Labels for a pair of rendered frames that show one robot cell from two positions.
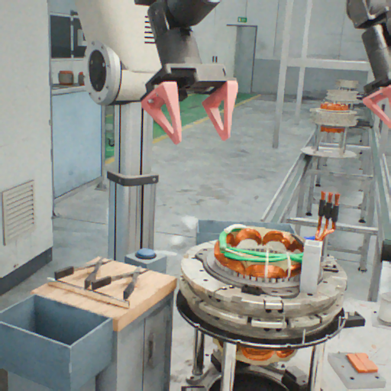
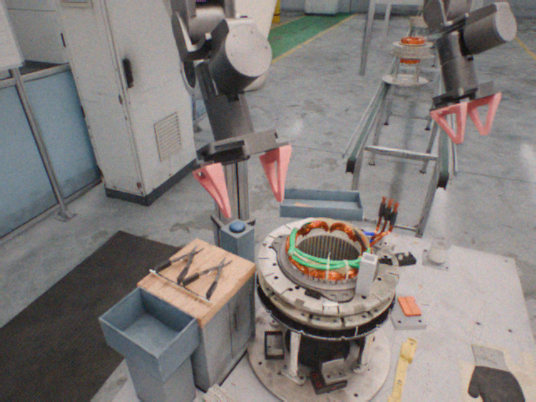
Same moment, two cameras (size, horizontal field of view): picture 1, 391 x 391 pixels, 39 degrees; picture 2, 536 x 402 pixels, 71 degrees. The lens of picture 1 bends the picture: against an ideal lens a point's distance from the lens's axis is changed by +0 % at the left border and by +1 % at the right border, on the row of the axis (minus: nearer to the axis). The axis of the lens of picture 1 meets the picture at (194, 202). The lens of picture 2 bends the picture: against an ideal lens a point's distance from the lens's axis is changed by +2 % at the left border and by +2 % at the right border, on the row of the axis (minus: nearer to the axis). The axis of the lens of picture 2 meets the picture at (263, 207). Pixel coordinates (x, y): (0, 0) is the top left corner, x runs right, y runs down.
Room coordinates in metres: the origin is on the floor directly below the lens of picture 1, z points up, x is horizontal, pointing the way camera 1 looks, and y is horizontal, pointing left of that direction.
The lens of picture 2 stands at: (0.32, -0.07, 1.66)
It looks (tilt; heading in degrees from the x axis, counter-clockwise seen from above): 33 degrees down; 6
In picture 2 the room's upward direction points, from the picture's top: straight up
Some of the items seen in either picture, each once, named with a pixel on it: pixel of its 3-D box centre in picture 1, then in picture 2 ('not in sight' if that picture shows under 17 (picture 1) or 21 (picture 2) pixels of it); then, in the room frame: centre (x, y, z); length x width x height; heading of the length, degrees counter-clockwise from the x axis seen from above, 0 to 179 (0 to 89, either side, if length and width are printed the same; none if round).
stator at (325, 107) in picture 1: (332, 117); (410, 49); (3.89, -0.94, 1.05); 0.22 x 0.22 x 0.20
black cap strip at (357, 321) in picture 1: (336, 321); (393, 260); (1.36, -0.41, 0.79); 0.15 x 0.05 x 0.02; 108
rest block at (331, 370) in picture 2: not in sight; (332, 368); (0.88, -0.17, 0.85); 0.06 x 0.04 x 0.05; 111
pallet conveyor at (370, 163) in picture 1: (347, 142); (422, 59); (6.86, -1.88, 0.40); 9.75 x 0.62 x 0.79; 165
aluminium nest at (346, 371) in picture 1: (355, 368); (403, 310); (1.13, -0.40, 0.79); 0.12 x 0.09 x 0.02; 10
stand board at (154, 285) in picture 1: (107, 289); (198, 276); (0.94, 0.15, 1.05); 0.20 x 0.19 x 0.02; 154
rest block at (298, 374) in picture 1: (298, 376); not in sight; (1.03, -0.25, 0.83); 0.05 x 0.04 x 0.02; 33
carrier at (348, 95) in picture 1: (340, 105); (420, 31); (5.83, -1.48, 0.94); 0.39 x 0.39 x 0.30
